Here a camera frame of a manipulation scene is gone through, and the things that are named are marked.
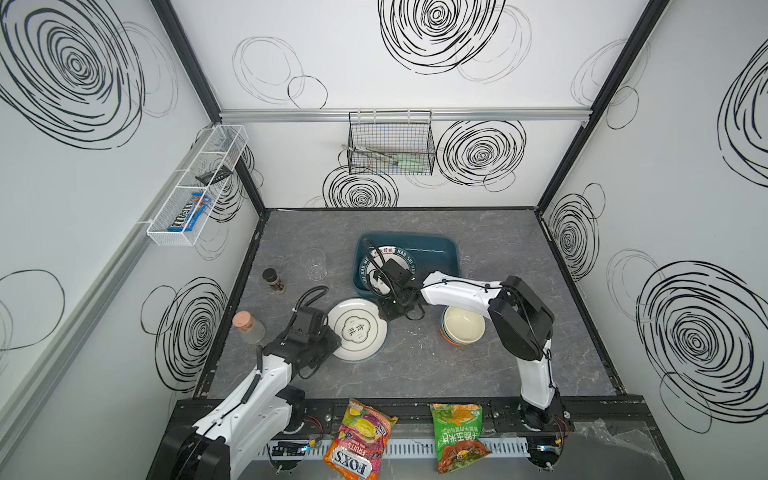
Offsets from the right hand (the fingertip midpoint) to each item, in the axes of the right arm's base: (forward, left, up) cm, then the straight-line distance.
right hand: (377, 316), depth 88 cm
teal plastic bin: (+27, -19, -3) cm, 33 cm away
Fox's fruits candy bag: (-32, +3, +1) cm, 32 cm away
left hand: (-7, +10, -2) cm, 12 cm away
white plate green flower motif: (-3, +5, -2) cm, 6 cm away
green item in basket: (+34, -10, +31) cm, 47 cm away
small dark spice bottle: (+9, +32, +7) cm, 34 cm away
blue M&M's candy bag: (+9, +44, +33) cm, 56 cm away
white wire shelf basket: (+42, +49, +31) cm, 72 cm away
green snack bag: (-28, -20, +2) cm, 35 cm away
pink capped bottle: (-6, +34, +6) cm, 35 cm away
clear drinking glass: (+19, +22, +2) cm, 30 cm away
